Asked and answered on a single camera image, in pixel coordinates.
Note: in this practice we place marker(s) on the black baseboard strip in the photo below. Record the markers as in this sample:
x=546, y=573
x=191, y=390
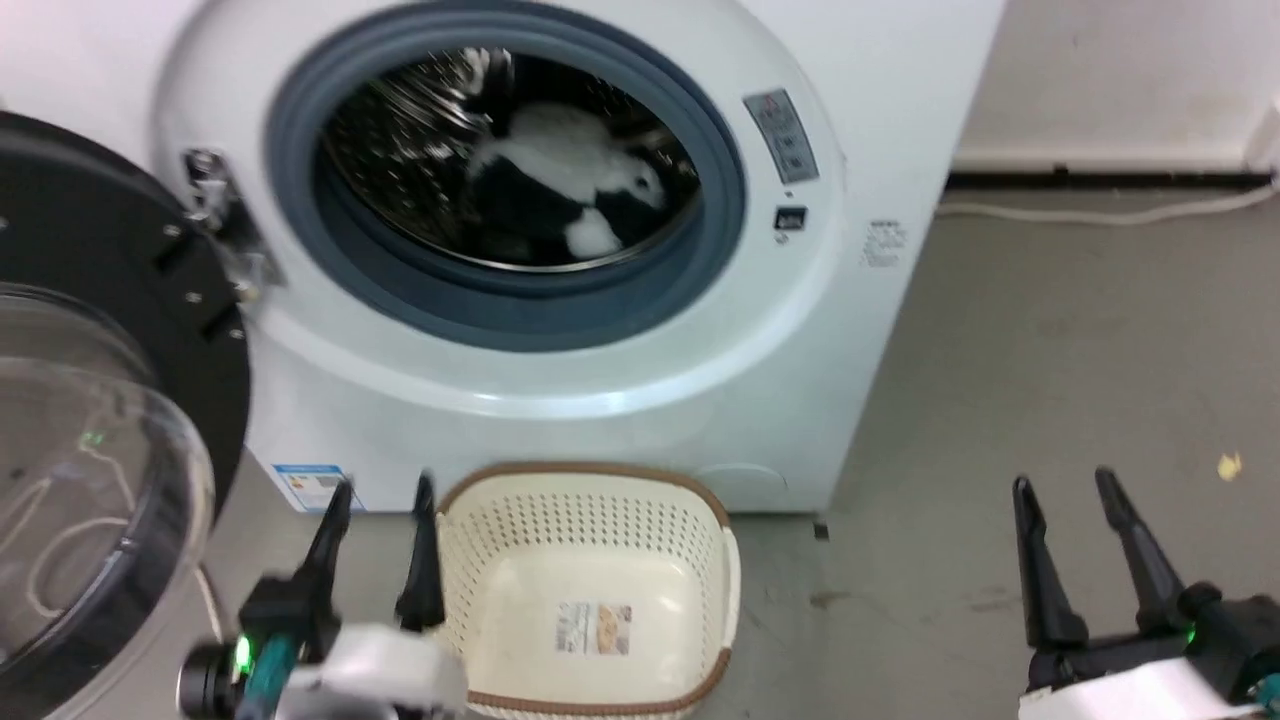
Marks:
x=1100, y=181

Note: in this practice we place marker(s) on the yellow scrap on floor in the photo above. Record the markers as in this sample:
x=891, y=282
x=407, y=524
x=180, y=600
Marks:
x=1229, y=465

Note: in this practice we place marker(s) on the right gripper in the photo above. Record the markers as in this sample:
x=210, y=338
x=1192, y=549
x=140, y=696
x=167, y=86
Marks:
x=1170, y=670

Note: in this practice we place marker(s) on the cream perforated laundry basket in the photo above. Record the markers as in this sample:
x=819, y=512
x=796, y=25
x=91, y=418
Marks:
x=590, y=600

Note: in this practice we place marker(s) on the black round washer door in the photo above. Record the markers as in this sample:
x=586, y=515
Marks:
x=90, y=420

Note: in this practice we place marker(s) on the white front-load washing machine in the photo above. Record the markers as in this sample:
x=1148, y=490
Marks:
x=700, y=350

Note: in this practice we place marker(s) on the black and white plush toy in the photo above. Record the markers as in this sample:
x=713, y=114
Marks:
x=560, y=180

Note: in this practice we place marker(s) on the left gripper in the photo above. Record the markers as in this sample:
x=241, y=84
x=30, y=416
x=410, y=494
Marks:
x=330, y=660

